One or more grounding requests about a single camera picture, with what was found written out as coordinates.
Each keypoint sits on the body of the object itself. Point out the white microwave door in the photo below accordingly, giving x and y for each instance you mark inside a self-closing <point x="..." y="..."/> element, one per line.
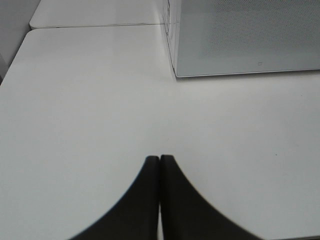
<point x="225" y="37"/>

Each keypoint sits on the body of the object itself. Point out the white microwave oven body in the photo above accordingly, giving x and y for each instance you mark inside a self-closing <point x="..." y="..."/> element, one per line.
<point x="171" y="14"/>

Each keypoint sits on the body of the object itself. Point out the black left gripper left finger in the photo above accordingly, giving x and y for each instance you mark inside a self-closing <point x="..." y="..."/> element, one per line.
<point x="136" y="215"/>

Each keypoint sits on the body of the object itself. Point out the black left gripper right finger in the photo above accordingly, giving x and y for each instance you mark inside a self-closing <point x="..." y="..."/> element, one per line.
<point x="185" y="214"/>

